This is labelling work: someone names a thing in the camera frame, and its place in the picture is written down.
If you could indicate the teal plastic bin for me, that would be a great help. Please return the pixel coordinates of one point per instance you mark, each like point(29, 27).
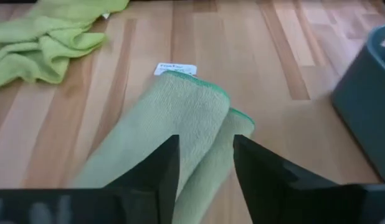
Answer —
point(367, 109)

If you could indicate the sage green teal-edged towel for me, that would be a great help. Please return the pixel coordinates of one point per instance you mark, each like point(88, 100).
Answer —
point(186, 105)

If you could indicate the lime green microfiber towel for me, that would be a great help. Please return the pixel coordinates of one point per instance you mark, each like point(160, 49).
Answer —
point(40, 46)

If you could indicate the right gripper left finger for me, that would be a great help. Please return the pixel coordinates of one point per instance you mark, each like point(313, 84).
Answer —
point(86, 208)

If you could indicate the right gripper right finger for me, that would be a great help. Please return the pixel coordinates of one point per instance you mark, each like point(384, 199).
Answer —
point(304, 205)

